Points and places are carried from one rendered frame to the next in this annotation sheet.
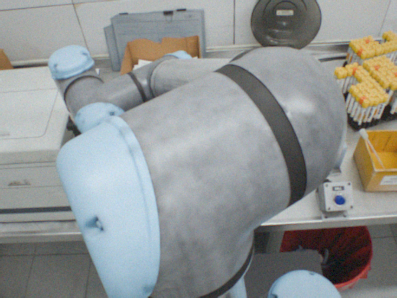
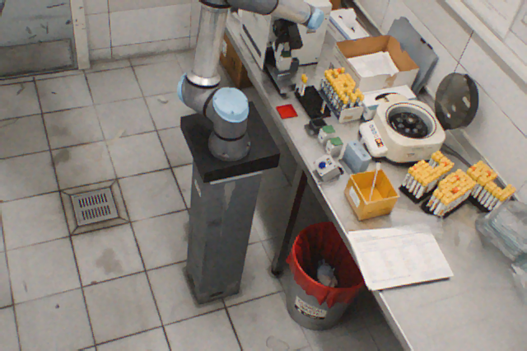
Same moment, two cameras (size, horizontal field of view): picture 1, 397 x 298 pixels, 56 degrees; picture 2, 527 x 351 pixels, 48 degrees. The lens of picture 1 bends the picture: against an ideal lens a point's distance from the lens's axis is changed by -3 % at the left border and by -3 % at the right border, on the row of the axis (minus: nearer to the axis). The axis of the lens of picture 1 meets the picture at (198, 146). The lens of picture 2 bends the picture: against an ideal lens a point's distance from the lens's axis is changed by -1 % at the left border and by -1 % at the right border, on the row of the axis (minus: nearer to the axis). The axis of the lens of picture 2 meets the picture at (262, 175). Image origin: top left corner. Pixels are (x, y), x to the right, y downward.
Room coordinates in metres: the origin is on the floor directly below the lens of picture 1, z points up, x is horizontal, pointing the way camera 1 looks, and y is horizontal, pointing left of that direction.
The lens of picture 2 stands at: (-0.52, -1.45, 2.47)
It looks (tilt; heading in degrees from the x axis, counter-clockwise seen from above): 48 degrees down; 57
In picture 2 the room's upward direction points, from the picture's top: 11 degrees clockwise
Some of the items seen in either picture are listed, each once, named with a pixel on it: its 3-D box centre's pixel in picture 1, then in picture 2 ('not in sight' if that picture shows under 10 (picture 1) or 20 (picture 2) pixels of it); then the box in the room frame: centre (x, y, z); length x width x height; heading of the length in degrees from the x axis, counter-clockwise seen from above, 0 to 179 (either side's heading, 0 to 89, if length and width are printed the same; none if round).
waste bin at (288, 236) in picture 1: (311, 261); (324, 278); (0.58, -0.42, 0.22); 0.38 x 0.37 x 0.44; 87
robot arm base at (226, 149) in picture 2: not in sight; (229, 136); (0.17, -0.14, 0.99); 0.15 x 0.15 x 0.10
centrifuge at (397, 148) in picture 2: not in sight; (402, 131); (0.85, -0.27, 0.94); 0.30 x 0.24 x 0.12; 168
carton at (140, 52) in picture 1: (164, 83); (372, 68); (0.93, 0.09, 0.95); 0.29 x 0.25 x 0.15; 177
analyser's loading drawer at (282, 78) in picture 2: not in sight; (278, 72); (0.54, 0.21, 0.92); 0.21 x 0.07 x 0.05; 87
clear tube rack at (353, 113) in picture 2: not in sight; (339, 98); (0.72, -0.01, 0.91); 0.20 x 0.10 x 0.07; 87
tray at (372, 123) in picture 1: (352, 106); (422, 184); (0.81, -0.50, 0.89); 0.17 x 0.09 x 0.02; 14
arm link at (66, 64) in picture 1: (77, 80); not in sight; (0.54, 0.21, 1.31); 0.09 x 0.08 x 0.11; 26
